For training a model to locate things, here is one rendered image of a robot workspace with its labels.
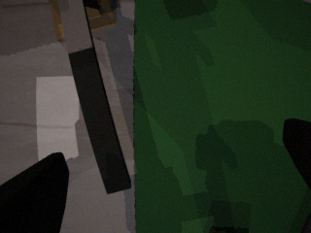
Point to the green rectangular mat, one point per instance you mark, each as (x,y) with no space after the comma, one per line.
(214,82)

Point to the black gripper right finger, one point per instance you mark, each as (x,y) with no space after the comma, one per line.
(297,141)

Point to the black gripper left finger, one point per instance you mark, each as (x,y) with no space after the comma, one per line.
(34,200)

